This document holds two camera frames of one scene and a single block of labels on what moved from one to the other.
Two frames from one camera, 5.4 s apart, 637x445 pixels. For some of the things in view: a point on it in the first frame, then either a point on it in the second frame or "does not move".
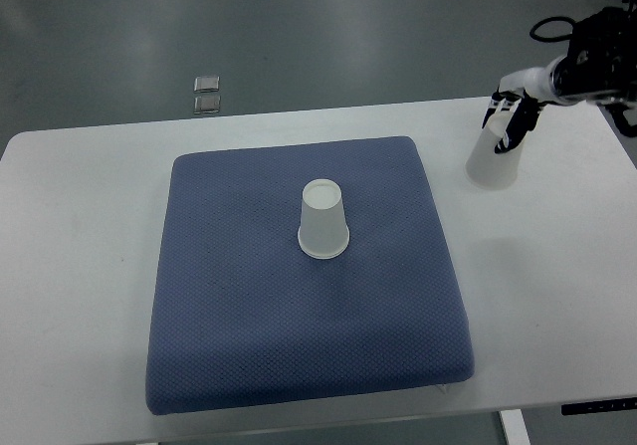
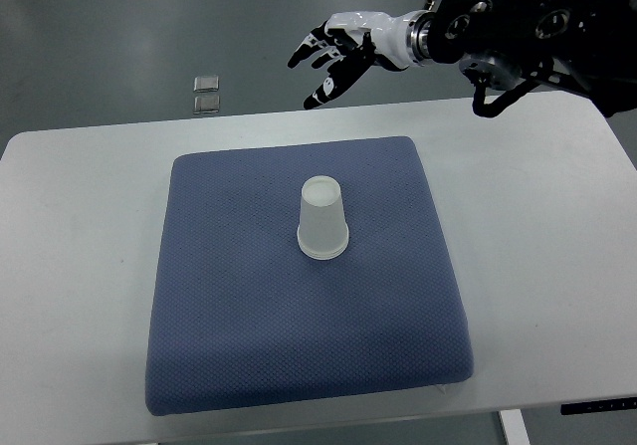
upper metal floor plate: x=206 y=84 does not move
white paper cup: x=486 y=166 -> x=322 y=230
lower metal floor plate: x=207 y=104 does not move
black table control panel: x=599 y=406 does not move
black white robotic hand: x=533 y=87 -> x=354 y=42
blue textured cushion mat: x=298 y=275 does not move
